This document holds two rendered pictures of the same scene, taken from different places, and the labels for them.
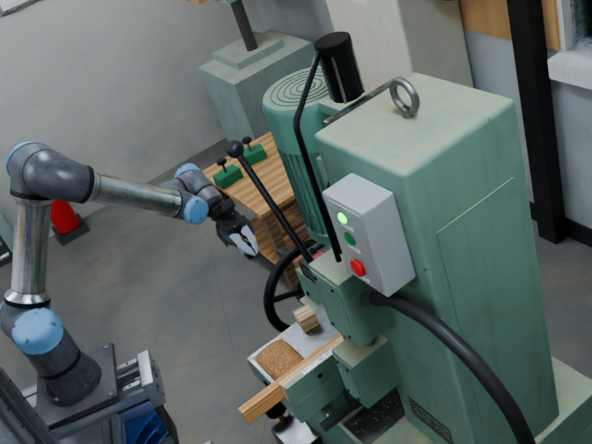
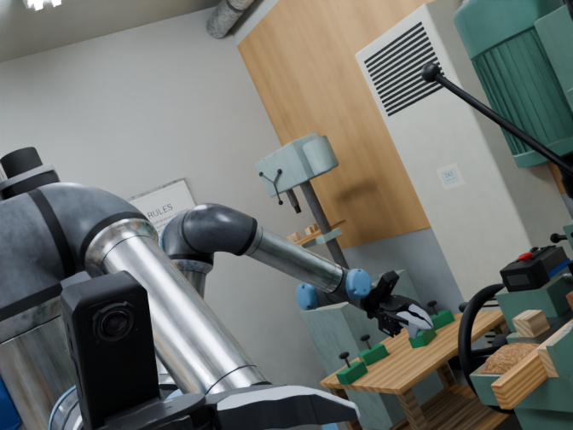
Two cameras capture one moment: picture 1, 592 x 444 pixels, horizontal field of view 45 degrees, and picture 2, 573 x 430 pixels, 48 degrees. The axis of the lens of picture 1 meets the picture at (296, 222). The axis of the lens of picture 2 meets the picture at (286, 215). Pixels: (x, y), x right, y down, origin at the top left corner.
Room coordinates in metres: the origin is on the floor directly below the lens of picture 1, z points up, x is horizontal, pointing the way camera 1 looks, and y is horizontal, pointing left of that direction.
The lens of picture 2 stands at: (0.15, 0.56, 1.33)
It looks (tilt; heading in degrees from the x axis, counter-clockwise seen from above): 1 degrees down; 352
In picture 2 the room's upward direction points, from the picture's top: 24 degrees counter-clockwise
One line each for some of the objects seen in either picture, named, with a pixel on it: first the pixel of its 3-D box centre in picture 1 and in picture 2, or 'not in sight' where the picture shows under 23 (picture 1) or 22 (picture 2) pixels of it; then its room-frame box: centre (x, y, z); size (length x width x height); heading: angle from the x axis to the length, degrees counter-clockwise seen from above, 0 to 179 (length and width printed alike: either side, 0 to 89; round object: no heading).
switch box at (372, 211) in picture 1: (369, 234); not in sight; (0.86, -0.10, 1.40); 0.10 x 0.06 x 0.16; 22
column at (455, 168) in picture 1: (452, 291); not in sight; (0.94, -0.22, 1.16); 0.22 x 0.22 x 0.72; 22
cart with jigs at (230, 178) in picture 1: (301, 193); (431, 391); (2.79, -0.07, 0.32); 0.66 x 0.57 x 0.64; 111
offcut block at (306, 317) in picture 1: (306, 318); (530, 323); (1.29, 0.06, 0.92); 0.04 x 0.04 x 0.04; 13
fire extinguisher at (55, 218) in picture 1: (48, 192); not in sight; (3.82, 1.28, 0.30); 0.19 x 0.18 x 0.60; 20
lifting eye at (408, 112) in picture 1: (404, 97); not in sight; (0.94, -0.21, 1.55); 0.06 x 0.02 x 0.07; 22
